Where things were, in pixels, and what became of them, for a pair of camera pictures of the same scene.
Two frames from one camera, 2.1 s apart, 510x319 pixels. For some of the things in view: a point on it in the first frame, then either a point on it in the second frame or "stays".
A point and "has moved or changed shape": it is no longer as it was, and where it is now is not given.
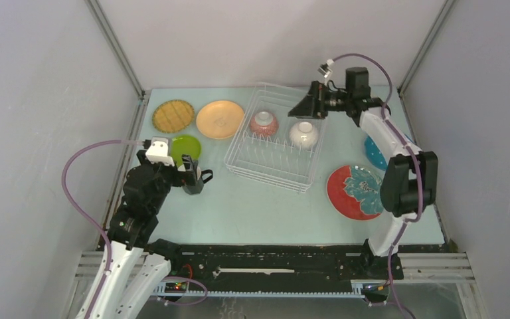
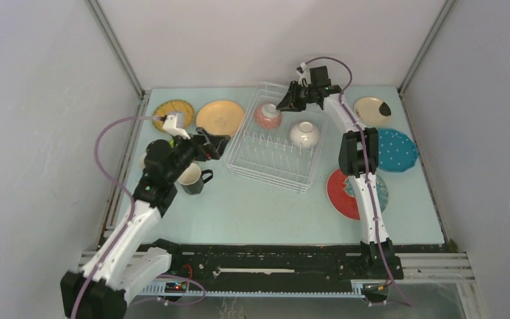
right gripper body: [318, 100] -> [298, 96]
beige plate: [220, 119] stays
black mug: [201, 177] stays
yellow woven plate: [172, 115] stays
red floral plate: [354, 192] stays
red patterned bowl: [264, 124] has moved or changed shape
